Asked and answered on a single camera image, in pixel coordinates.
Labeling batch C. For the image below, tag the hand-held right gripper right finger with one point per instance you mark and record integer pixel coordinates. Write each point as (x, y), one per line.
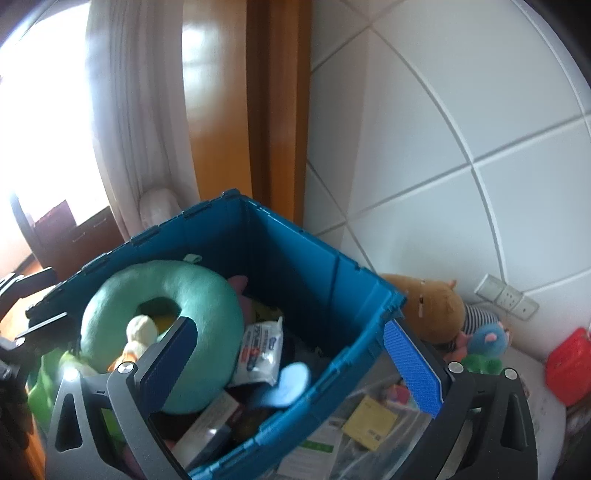
(413, 364)

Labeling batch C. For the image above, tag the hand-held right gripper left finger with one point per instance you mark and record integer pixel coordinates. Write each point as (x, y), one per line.
(168, 364)

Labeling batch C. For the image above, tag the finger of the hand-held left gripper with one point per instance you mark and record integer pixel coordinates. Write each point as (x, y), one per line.
(46, 325)
(32, 284)

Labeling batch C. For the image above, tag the cream duck plush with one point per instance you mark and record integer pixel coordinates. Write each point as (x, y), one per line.
(141, 330)

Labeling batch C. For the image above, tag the teal neck pillow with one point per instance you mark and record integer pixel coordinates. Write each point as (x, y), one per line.
(203, 295)

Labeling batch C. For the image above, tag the white tissue packet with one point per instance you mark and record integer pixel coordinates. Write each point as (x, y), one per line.
(258, 350)

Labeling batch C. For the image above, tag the blue plastic crate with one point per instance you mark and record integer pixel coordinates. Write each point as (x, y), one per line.
(295, 258)

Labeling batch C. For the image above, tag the brown capybara plush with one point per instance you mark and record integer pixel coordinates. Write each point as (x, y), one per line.
(429, 304)

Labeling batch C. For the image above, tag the white brown box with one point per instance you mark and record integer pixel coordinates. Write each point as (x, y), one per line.
(207, 420)

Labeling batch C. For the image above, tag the green dinosaur plush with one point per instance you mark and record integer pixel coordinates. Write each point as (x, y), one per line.
(482, 364)

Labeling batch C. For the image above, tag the yellow note pad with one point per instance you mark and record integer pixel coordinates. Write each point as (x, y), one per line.
(369, 422)

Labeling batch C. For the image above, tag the dark wooden cabinet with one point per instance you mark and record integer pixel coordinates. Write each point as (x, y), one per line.
(92, 235)

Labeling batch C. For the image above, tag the striped plush toy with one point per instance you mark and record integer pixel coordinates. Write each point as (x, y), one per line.
(478, 318)

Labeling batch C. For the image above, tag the blue round plush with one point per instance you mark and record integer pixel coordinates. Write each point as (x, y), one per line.
(489, 339)

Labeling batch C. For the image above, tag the light blue plush toy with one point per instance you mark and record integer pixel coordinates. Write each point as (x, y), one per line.
(286, 383)

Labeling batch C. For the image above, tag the white booklet green label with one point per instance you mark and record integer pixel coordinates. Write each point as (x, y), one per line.
(318, 445)

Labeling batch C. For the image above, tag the pale blue striped tablecloth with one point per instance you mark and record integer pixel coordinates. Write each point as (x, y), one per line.
(545, 424)

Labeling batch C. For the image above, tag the red toy suitcase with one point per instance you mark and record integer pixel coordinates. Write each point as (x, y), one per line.
(570, 364)

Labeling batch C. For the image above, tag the white curtain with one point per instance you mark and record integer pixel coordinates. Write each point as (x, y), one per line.
(138, 115)

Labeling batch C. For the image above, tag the white wall socket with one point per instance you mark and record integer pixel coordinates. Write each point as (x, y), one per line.
(508, 297)

